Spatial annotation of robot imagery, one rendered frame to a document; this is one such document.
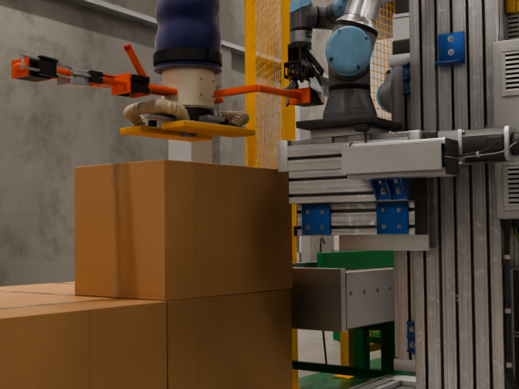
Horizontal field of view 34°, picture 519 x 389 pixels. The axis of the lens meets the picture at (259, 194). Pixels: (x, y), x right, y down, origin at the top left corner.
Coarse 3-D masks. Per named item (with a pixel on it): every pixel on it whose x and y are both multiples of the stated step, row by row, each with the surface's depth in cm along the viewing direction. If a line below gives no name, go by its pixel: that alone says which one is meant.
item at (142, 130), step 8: (152, 120) 273; (120, 128) 269; (128, 128) 267; (136, 128) 265; (144, 128) 265; (152, 128) 267; (160, 128) 270; (144, 136) 276; (152, 136) 276; (160, 136) 276; (168, 136) 277; (176, 136) 277; (200, 136) 285; (208, 136) 288
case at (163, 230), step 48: (96, 192) 255; (144, 192) 241; (192, 192) 245; (240, 192) 262; (96, 240) 254; (144, 240) 241; (192, 240) 244; (240, 240) 261; (288, 240) 280; (96, 288) 254; (144, 288) 240; (192, 288) 244; (240, 288) 260; (288, 288) 280
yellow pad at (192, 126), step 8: (176, 120) 257; (184, 120) 252; (192, 120) 257; (168, 128) 256; (176, 128) 256; (184, 128) 256; (192, 128) 256; (200, 128) 257; (208, 128) 260; (216, 128) 263; (224, 128) 266; (232, 128) 269; (240, 128) 272; (224, 136) 278; (232, 136) 279; (240, 136) 279
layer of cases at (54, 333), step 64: (0, 320) 192; (64, 320) 206; (128, 320) 223; (192, 320) 243; (256, 320) 267; (0, 384) 191; (64, 384) 206; (128, 384) 222; (192, 384) 242; (256, 384) 265
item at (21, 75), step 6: (12, 60) 227; (18, 60) 225; (24, 60) 224; (30, 60) 223; (36, 60) 225; (30, 66) 223; (36, 66) 225; (12, 72) 227; (18, 72) 225; (24, 72) 223; (30, 72) 223; (36, 72) 225; (12, 78) 227; (18, 78) 227; (24, 78) 227; (30, 78) 227; (36, 78) 227; (42, 78) 227; (48, 78) 228
